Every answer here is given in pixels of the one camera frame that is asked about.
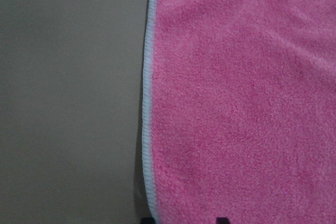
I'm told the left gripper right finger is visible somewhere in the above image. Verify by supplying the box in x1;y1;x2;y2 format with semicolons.
216;217;228;224

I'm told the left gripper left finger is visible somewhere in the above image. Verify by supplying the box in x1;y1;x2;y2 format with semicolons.
140;217;155;224

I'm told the pink towel white edging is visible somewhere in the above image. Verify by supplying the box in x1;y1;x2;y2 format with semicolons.
142;0;335;223

